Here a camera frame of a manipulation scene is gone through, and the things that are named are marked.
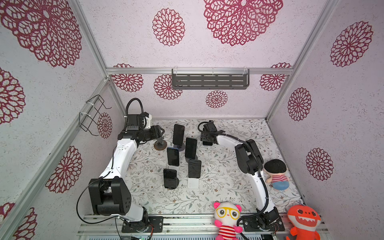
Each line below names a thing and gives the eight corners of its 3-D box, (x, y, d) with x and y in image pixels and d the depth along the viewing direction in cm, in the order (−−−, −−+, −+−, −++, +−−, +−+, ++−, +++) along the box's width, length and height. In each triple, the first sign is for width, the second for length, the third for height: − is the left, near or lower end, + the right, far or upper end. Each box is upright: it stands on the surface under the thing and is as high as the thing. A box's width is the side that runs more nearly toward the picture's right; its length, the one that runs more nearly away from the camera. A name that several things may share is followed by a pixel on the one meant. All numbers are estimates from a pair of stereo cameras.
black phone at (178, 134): (173, 148, 105) (170, 132, 92) (176, 140, 110) (174, 123, 97) (182, 150, 104) (181, 134, 91) (185, 141, 109) (184, 125, 96)
